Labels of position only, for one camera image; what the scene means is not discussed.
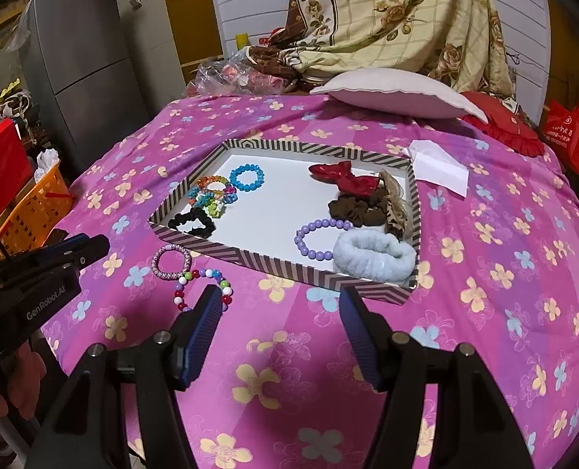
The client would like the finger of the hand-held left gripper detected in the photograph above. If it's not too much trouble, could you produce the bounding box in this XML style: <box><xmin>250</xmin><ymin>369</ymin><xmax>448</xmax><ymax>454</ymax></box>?
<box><xmin>40</xmin><ymin>233</ymin><xmax>91</xmax><ymax>257</ymax></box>
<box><xmin>65</xmin><ymin>235</ymin><xmax>110</xmax><ymax>272</ymax></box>

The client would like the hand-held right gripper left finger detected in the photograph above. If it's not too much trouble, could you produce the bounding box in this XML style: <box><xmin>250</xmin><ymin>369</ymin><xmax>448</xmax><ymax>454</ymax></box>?
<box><xmin>35</xmin><ymin>284</ymin><xmax>224</xmax><ymax>469</ymax></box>

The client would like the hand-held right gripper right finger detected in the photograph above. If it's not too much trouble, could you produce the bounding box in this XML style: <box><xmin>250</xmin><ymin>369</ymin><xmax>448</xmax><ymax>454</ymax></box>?
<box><xmin>339</xmin><ymin>287</ymin><xmax>520</xmax><ymax>469</ymax></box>

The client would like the white red green bead bracelet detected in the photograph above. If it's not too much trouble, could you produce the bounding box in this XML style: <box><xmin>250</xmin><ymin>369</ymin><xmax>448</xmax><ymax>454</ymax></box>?
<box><xmin>173</xmin><ymin>269</ymin><xmax>234</xmax><ymax>313</ymax></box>

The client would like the pink beaded bracelet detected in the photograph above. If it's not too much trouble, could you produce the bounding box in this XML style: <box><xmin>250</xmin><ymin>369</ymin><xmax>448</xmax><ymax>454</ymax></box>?
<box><xmin>151</xmin><ymin>244</ymin><xmax>192</xmax><ymax>281</ymax></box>

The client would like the striped shallow tray box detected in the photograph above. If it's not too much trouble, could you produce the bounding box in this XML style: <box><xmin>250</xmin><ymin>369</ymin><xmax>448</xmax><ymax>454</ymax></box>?
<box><xmin>149</xmin><ymin>138</ymin><xmax>422</xmax><ymax>303</ymax></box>

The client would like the purple bead bracelet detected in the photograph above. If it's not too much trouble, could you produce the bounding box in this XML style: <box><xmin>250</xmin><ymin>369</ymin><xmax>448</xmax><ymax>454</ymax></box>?
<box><xmin>295</xmin><ymin>219</ymin><xmax>353</xmax><ymax>261</ymax></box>

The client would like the chunky teal mixed bead bracelet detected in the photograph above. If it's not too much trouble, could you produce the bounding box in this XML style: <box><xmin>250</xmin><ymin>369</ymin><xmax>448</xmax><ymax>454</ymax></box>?
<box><xmin>188</xmin><ymin>186</ymin><xmax>238</xmax><ymax>219</ymax></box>

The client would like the brown scrunchie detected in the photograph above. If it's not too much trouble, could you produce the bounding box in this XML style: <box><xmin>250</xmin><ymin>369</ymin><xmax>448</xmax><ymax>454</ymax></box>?
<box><xmin>328</xmin><ymin>190</ymin><xmax>388</xmax><ymax>228</ymax></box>

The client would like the leopard print hair bow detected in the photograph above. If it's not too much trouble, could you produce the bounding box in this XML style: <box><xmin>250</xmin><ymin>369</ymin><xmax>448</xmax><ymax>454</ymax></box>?
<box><xmin>378</xmin><ymin>170</ymin><xmax>412</xmax><ymax>240</ymax></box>

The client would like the blue bead bracelet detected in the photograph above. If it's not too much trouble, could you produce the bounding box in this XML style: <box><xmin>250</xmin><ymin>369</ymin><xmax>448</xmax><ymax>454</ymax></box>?
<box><xmin>229</xmin><ymin>163</ymin><xmax>265</xmax><ymax>192</ymax></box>

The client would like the shiny red hair bow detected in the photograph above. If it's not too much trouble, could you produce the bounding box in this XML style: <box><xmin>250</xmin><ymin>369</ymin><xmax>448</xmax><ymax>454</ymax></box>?
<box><xmin>309</xmin><ymin>160</ymin><xmax>382</xmax><ymax>200</ymax></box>

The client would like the person's left hand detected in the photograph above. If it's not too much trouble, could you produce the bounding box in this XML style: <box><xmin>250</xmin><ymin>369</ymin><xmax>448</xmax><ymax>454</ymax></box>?
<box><xmin>3</xmin><ymin>342</ymin><xmax>50</xmax><ymax>421</ymax></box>

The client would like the orange plastic basket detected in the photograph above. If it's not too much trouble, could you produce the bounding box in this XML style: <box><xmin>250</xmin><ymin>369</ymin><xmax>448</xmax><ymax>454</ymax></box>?
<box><xmin>0</xmin><ymin>161</ymin><xmax>70</xmax><ymax>261</ymax></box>

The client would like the light blue fluffy scrunchie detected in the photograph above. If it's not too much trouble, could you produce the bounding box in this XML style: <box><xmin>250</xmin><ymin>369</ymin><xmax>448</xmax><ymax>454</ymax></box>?
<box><xmin>332</xmin><ymin>232</ymin><xmax>418</xmax><ymax>285</ymax></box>

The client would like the white plastic bag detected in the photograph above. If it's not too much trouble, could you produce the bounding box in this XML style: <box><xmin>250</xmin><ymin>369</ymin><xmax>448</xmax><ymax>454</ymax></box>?
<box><xmin>34</xmin><ymin>148</ymin><xmax>60</xmax><ymax>181</ymax></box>

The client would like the black scrunchie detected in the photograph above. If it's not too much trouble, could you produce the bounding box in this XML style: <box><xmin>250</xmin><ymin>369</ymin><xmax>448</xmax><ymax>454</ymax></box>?
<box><xmin>167</xmin><ymin>208</ymin><xmax>217</xmax><ymax>239</ymax></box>

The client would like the plain red paper bag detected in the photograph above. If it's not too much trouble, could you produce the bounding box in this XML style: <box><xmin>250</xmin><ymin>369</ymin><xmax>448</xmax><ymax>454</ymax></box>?
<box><xmin>0</xmin><ymin>118</ymin><xmax>35</xmax><ymax>213</ymax></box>

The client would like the pink floral bedsheet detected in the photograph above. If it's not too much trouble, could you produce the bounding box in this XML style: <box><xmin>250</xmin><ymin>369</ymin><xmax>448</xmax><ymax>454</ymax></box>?
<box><xmin>40</xmin><ymin>93</ymin><xmax>579</xmax><ymax>469</ymax></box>

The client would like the grey refrigerator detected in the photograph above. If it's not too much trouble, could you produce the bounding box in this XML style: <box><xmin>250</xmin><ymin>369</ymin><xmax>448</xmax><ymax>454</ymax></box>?
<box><xmin>18</xmin><ymin>0</ymin><xmax>187</xmax><ymax>177</ymax></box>

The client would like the white paper sheet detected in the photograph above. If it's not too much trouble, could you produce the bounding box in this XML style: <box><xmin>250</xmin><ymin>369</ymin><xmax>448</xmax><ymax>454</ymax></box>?
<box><xmin>401</xmin><ymin>140</ymin><xmax>470</xmax><ymax>199</ymax></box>

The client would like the clear plastic bag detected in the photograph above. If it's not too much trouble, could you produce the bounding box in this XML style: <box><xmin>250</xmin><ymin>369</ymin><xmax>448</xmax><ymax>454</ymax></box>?
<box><xmin>186</xmin><ymin>54</ymin><xmax>300</xmax><ymax>98</ymax></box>

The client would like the white pillow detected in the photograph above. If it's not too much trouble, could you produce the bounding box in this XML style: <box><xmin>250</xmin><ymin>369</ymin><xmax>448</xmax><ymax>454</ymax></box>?
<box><xmin>310</xmin><ymin>70</ymin><xmax>489</xmax><ymax>124</ymax></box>

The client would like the red ruffled pillow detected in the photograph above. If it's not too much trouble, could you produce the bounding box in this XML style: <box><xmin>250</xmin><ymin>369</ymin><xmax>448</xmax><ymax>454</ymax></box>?
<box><xmin>458</xmin><ymin>92</ymin><xmax>547</xmax><ymax>158</ymax></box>

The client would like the red printed shopping bag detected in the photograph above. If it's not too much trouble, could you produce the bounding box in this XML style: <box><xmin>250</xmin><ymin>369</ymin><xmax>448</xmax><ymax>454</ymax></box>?
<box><xmin>543</xmin><ymin>100</ymin><xmax>579</xmax><ymax>174</ymax></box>

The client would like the cream floral blanket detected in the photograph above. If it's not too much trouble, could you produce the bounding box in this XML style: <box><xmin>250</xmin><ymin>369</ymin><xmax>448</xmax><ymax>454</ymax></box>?
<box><xmin>245</xmin><ymin>0</ymin><xmax>515</xmax><ymax>93</ymax></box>

